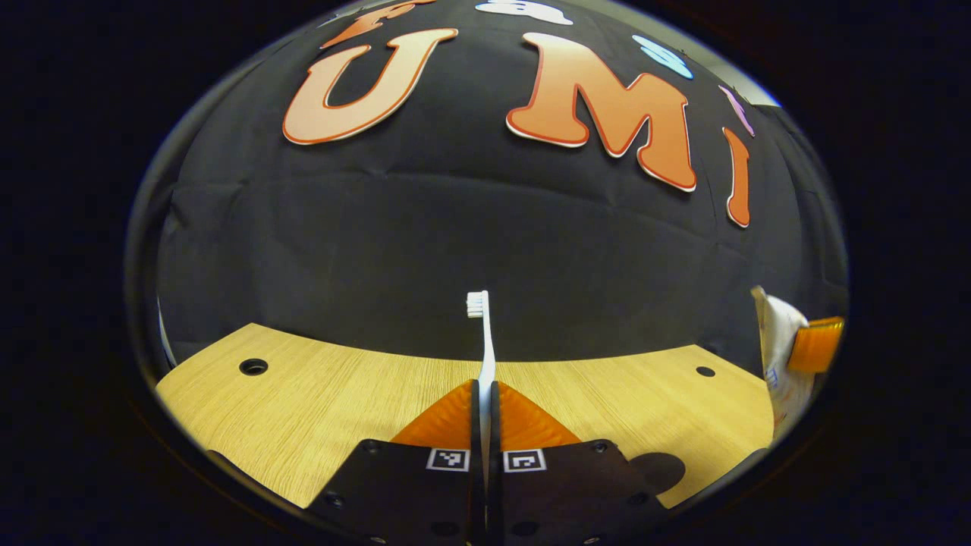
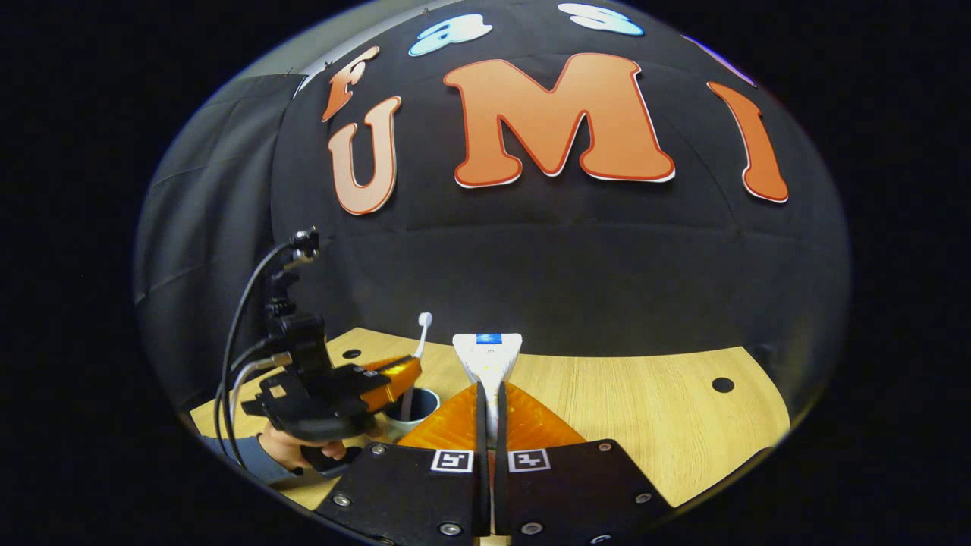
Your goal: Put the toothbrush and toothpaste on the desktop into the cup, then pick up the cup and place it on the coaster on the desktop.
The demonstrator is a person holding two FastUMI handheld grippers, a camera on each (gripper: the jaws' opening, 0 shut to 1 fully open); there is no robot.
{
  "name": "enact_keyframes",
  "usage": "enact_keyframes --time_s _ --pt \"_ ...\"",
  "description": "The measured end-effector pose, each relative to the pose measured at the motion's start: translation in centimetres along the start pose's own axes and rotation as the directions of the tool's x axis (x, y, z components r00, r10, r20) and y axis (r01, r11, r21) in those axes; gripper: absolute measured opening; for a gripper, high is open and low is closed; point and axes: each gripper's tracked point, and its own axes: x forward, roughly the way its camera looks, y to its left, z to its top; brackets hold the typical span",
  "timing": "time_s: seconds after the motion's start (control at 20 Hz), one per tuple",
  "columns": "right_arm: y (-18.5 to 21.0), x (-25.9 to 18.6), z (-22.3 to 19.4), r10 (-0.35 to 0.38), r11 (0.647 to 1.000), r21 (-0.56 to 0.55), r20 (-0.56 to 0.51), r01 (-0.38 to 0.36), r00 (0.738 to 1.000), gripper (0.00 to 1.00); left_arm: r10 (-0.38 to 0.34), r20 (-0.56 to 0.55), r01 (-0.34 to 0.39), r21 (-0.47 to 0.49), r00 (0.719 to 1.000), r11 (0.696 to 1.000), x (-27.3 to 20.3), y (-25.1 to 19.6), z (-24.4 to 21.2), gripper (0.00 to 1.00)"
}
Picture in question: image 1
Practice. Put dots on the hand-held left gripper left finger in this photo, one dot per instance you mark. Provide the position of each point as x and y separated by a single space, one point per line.
476 425

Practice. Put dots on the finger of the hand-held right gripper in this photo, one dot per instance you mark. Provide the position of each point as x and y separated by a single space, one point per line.
815 345

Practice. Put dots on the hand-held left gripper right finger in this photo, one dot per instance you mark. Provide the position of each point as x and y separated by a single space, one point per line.
495 425

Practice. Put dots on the white toothpaste tube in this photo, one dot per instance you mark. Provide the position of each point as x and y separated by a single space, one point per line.
774 334

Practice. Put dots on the blue white toothbrush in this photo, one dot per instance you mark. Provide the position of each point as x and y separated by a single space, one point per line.
488 356

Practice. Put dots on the dark brown round coaster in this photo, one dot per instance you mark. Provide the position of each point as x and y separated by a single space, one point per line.
664 470

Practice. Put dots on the black backdrop cloth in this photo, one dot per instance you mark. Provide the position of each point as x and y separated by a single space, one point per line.
455 227

